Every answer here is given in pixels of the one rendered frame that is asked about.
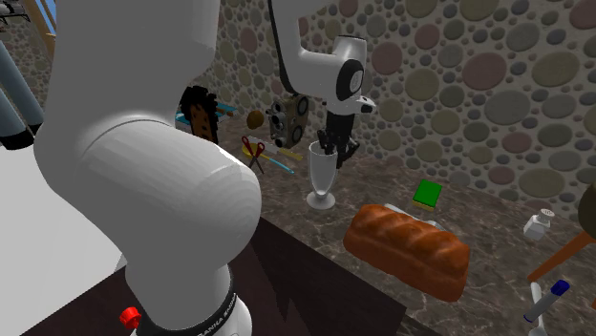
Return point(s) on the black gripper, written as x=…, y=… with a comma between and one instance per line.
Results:
x=339, y=124

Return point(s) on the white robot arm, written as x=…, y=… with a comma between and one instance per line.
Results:
x=153, y=186

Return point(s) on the clear tall footed glass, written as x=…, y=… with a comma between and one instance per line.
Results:
x=321, y=174

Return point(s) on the white-bladed knife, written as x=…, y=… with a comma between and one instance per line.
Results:
x=284, y=151

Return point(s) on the brown round fruit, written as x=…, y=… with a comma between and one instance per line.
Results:
x=255, y=120

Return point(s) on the grey metal object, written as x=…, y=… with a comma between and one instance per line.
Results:
x=409, y=214

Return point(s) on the green and yellow sponge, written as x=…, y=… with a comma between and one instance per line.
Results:
x=428, y=193

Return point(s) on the brown bread loaf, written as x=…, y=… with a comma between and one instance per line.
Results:
x=409, y=251

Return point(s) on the black and brown toothed object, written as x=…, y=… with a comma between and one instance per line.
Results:
x=201, y=116

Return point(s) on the dark robot stand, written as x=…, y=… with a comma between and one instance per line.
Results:
x=302, y=288

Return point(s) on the white salt shaker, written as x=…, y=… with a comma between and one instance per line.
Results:
x=538, y=225

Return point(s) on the grey marker with blue cap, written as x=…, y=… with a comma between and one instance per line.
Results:
x=544, y=302

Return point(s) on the white plastic utensil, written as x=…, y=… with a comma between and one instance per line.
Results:
x=539, y=328

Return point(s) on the grey tube with black cap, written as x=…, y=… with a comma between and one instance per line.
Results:
x=18, y=97

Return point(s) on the old grey film camera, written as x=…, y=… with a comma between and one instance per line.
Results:
x=289, y=121

